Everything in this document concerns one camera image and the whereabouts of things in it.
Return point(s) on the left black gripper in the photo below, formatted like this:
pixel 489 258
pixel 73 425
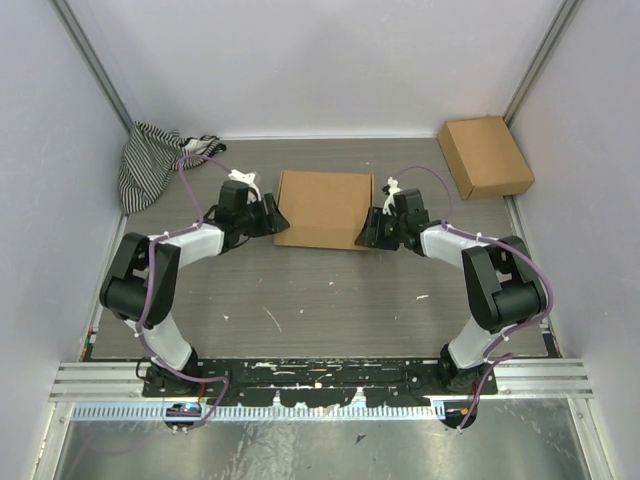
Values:
pixel 272 223

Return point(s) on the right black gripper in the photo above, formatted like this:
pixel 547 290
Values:
pixel 375 220

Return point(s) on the brown cardboard box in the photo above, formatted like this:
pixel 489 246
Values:
pixel 325 210
pixel 484 159

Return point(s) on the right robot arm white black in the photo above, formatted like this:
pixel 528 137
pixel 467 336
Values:
pixel 504 288

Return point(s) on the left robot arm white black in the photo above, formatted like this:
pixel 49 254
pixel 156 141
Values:
pixel 140 283

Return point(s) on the folded brown cardboard box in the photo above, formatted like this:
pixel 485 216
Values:
pixel 484 159

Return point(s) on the striped black white cloth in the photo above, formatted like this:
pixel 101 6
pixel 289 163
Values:
pixel 151 156

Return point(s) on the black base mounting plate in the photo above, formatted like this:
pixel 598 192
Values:
pixel 316 383

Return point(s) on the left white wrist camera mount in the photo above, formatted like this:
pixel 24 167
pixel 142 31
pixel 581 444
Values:
pixel 251 180

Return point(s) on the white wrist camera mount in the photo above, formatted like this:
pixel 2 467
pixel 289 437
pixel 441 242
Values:
pixel 390 190
pixel 251 180

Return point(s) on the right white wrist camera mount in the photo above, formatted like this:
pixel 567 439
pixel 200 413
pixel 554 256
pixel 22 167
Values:
pixel 390 190

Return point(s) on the aluminium rail front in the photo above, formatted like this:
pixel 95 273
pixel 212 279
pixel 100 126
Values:
pixel 516 378

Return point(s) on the white slotted cable duct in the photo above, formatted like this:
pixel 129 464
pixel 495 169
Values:
pixel 190 411

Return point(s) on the left aluminium frame post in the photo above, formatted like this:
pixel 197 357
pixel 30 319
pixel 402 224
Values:
pixel 91 59

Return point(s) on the aluminium frame post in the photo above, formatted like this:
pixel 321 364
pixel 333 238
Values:
pixel 91 59
pixel 551 39

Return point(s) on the right aluminium frame post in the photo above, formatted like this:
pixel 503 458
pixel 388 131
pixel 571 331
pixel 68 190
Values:
pixel 551 39

